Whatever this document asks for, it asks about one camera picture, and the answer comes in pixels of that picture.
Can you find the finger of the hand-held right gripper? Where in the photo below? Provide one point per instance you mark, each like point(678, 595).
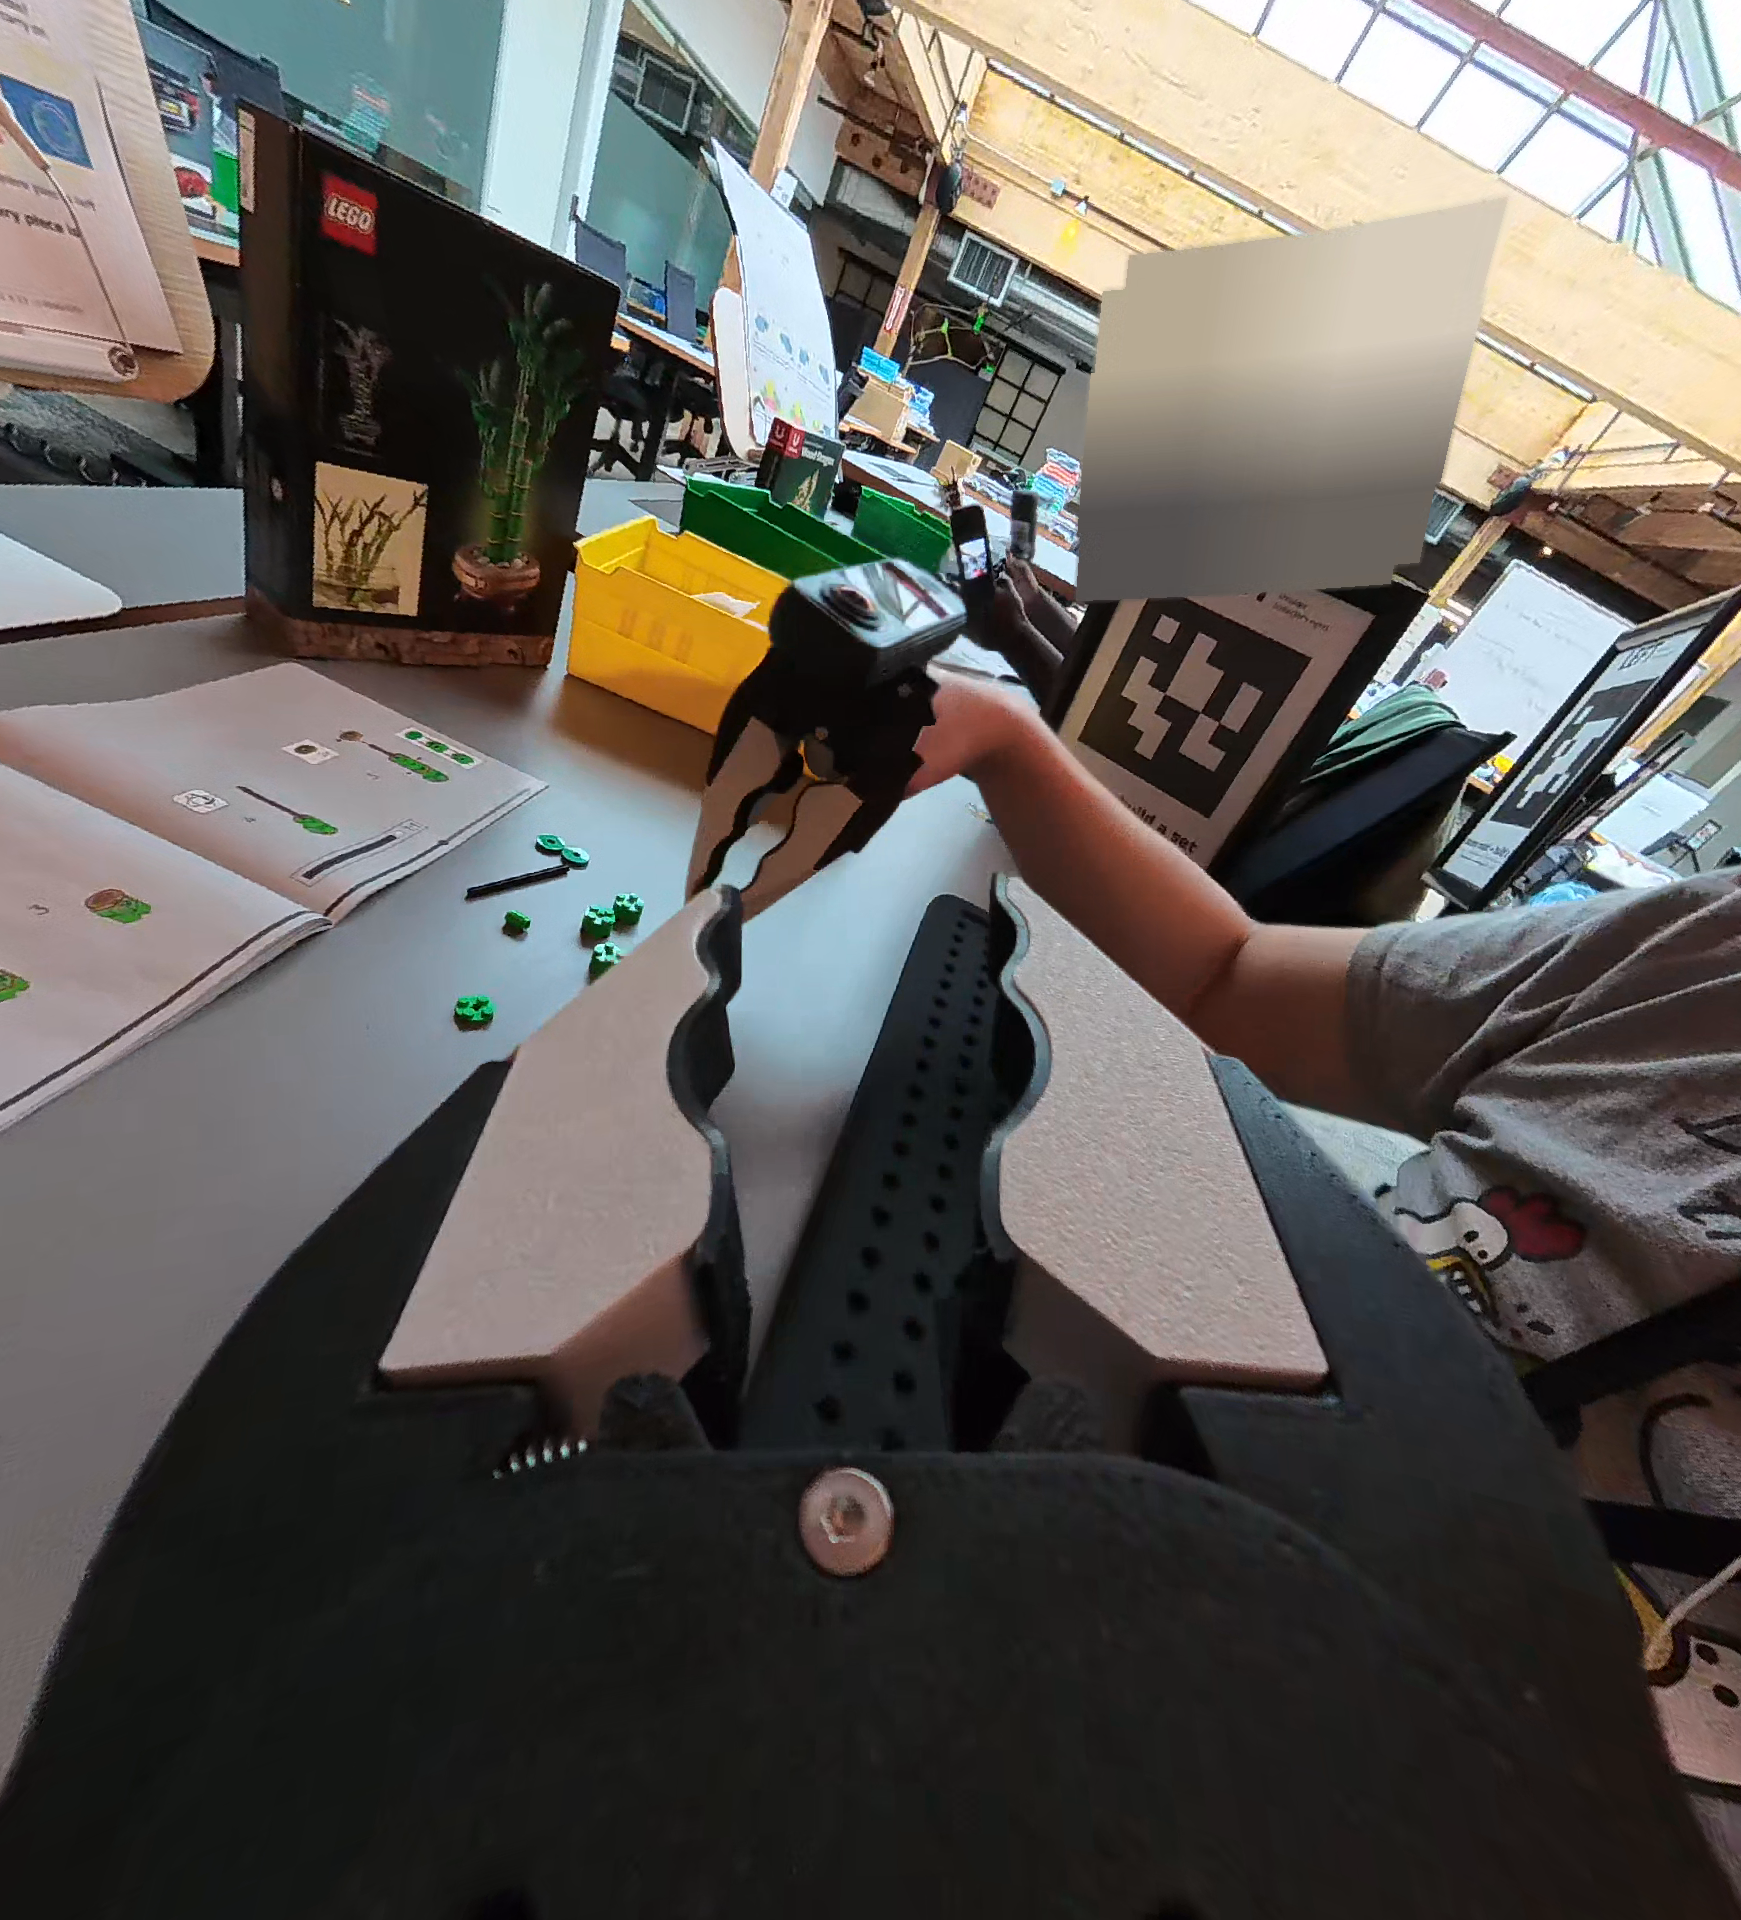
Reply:
point(827, 833)
point(728, 810)

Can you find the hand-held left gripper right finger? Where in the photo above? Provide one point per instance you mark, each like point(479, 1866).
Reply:
point(1156, 1199)

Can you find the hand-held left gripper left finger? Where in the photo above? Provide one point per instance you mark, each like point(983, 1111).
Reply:
point(572, 1199)

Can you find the person's right forearm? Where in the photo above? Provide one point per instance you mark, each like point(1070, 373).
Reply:
point(1111, 887)

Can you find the grey desk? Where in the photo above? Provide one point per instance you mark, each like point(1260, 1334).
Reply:
point(284, 1051)

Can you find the person's right hand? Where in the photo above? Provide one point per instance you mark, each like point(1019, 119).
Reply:
point(976, 735)

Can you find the green plastic bin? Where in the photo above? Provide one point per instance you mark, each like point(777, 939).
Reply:
point(766, 528)
point(901, 528)

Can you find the white bag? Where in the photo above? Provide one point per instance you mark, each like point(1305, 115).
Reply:
point(719, 604)

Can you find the small red green box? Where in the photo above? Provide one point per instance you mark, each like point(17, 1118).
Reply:
point(806, 464)

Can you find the yellow plastic bin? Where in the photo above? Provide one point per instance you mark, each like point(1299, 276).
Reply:
point(645, 644)

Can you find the black axle rod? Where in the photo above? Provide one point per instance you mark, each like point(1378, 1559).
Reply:
point(518, 883)

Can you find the black perforated pad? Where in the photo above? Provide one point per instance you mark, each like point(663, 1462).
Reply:
point(886, 1199)

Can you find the black white marker board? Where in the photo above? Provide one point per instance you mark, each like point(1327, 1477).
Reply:
point(1199, 720)
point(1575, 750)

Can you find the background document stand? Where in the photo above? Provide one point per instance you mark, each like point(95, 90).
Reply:
point(773, 300)

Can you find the grey printed shirt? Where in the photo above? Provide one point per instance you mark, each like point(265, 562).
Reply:
point(1561, 1126)

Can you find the black bamboo set box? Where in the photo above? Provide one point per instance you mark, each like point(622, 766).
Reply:
point(406, 377)

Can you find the open instruction booklet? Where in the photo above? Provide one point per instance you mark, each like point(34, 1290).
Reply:
point(136, 872)

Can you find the printed instruction sheet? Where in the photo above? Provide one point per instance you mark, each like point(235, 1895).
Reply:
point(1, 194)

